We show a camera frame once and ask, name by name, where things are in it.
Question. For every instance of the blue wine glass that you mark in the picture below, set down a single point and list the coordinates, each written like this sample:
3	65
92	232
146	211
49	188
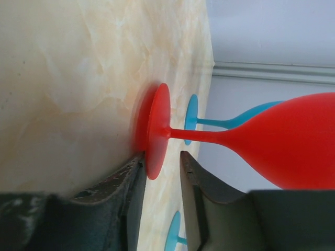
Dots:
191	119
173	233

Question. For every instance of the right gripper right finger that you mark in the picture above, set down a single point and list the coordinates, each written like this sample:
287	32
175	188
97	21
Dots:
220	217

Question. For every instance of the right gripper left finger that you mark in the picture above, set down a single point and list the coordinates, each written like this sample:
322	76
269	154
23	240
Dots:
105	216

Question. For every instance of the red wine glass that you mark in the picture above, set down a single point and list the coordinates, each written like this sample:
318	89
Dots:
290	144

